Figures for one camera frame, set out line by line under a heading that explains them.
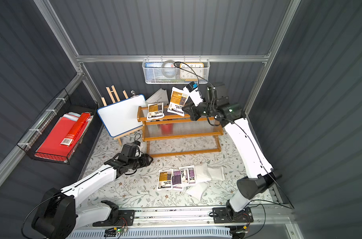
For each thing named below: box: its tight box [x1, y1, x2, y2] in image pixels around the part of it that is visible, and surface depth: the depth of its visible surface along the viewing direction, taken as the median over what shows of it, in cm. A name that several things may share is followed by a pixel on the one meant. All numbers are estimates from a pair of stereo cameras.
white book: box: [145, 87, 170, 107], surface depth 98 cm
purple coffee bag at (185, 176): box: [180, 167, 190, 185], surface depth 86 cm
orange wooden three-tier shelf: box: [137, 106, 224, 158], surface depth 104 cm
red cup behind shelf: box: [161, 123, 174, 135], surface depth 109 cm
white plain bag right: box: [207, 166, 226, 181], surface depth 89 cm
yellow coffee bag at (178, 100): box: [167, 86, 189, 117], surface depth 69 cm
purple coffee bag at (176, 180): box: [171, 169, 183, 191], surface depth 85 cm
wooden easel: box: [100, 85, 144, 146], surface depth 91 cm
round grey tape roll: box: [161, 59, 177, 79], surface depth 91 cm
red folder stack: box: [34, 112, 94, 162], surface depth 72 cm
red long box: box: [60, 112, 91, 146], surface depth 74 cm
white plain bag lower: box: [185, 181, 209, 201], surface depth 84 cm
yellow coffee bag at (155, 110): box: [146, 102, 165, 120], surface depth 81 cm
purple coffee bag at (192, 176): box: [187, 166, 197, 186], surface depth 86 cm
